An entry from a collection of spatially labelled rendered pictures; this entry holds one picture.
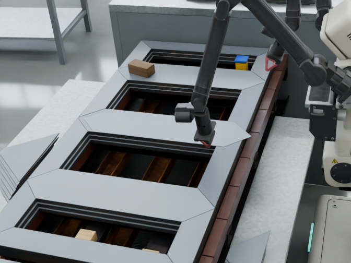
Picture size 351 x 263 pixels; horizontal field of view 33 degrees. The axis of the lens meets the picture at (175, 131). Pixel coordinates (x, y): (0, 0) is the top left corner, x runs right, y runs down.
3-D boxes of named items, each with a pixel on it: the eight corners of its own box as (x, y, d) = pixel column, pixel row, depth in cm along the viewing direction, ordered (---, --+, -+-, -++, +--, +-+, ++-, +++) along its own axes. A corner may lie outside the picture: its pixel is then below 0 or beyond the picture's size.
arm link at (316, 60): (339, 75, 199) (339, 68, 204) (315, 57, 198) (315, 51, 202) (321, 94, 204) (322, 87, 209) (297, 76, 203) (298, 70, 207)
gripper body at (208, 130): (194, 142, 228) (190, 129, 223) (200, 122, 235) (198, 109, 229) (210, 144, 226) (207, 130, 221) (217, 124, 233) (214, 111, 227)
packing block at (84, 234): (75, 246, 209) (74, 238, 207) (82, 236, 213) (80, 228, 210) (91, 249, 207) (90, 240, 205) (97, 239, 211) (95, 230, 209)
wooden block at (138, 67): (128, 72, 293) (127, 63, 290) (136, 67, 297) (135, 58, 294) (148, 78, 287) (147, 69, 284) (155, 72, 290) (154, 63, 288)
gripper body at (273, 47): (265, 58, 249) (273, 43, 244) (269, 47, 257) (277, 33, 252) (279, 64, 249) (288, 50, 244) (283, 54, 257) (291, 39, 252)
